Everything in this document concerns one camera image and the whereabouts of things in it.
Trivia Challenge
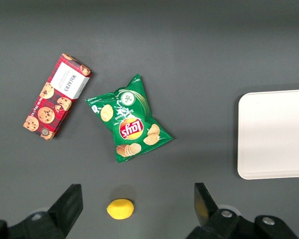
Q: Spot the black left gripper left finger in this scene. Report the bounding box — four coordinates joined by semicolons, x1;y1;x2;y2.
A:
0;183;84;239

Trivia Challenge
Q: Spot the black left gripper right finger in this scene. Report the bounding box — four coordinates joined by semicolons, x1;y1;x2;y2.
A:
185;183;299;239

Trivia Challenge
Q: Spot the pale plastic tray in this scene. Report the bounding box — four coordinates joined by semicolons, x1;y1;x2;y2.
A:
237;89;299;180

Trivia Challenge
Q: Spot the yellow lemon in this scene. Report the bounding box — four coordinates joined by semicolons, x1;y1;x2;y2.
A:
106;198;135;221

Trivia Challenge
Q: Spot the green Lay's chips bag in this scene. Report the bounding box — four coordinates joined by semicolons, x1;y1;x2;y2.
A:
85;73;174;164

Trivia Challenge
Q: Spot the red Walkers cookie box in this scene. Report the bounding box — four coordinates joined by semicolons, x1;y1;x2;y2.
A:
22;53;94;141

